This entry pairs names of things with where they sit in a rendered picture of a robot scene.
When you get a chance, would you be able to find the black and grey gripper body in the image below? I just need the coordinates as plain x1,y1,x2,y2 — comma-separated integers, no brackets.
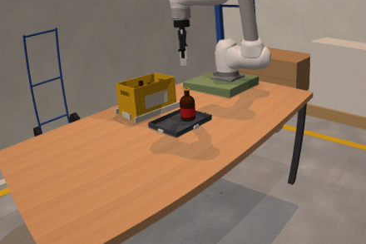
173,19,190,30

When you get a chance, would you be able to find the brown bottle with yellow cap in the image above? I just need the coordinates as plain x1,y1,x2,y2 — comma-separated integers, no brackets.
180,88,195,122

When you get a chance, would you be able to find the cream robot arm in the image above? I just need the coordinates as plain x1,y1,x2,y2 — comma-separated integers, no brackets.
169,0,271,82

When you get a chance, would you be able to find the yellow divided crate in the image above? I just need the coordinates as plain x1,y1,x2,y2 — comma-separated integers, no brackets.
116,73,176,120

